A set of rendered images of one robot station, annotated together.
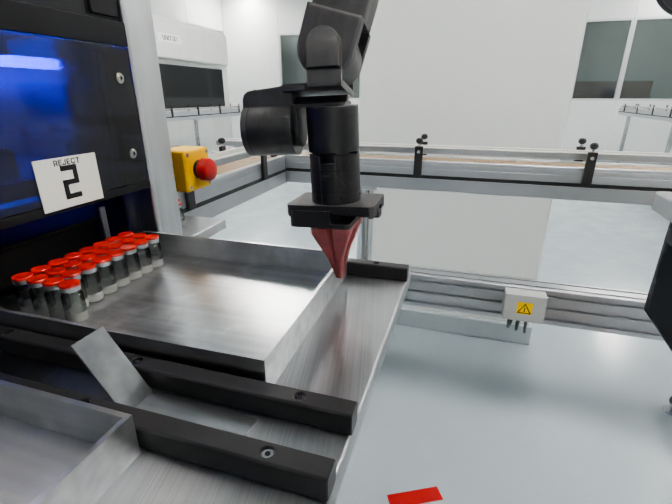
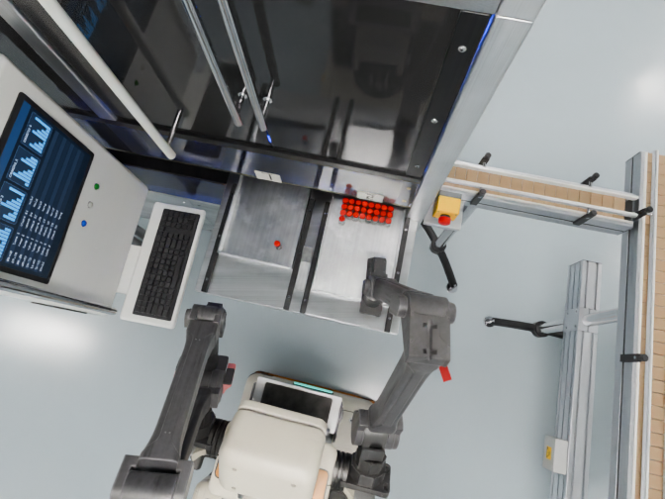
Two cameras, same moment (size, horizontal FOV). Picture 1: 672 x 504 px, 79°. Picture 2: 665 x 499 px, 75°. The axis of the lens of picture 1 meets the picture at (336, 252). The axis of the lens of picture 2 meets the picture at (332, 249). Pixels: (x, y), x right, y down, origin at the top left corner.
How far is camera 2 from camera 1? 1.28 m
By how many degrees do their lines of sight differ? 69
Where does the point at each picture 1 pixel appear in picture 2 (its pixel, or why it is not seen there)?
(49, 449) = (291, 250)
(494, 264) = not seen: outside the picture
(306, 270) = not seen: hidden behind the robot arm
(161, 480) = (286, 276)
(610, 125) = not seen: outside the picture
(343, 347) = (334, 309)
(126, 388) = (306, 257)
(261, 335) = (337, 282)
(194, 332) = (337, 261)
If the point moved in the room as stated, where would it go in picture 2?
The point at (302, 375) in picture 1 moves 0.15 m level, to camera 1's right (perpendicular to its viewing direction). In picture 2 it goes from (320, 298) to (324, 344)
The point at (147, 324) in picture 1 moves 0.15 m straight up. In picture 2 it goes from (340, 246) to (340, 233)
